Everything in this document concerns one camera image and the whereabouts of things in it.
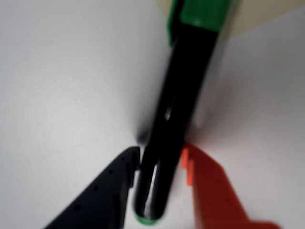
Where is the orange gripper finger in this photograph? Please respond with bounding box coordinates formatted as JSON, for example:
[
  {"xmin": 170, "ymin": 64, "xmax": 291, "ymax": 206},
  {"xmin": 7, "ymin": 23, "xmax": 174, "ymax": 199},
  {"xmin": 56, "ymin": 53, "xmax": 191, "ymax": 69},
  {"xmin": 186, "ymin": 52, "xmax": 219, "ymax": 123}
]
[{"xmin": 180, "ymin": 144, "xmax": 284, "ymax": 229}]

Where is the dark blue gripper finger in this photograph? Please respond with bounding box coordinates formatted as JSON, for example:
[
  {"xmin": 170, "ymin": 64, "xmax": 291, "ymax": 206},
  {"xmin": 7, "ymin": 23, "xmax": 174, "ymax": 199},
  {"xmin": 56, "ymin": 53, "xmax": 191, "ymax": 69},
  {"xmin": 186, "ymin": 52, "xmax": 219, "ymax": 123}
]
[{"xmin": 44, "ymin": 146, "xmax": 141, "ymax": 229}]

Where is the green capped black marker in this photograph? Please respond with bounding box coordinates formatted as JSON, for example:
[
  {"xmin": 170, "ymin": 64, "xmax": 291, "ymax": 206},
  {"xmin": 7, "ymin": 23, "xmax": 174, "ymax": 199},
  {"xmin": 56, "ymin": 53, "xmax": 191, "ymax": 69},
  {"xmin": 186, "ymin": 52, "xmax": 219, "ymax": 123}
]
[{"xmin": 132, "ymin": 0, "xmax": 230, "ymax": 226}]

